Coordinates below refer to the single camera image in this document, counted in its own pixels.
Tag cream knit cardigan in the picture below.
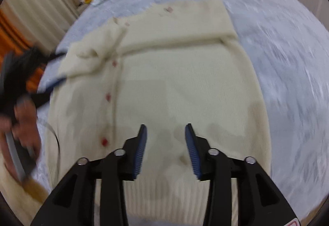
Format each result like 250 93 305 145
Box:
45 0 271 225

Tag person's left hand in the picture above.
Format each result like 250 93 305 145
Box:
1 98 41 181

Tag cream pleated curtain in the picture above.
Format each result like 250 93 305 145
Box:
1 0 81 51

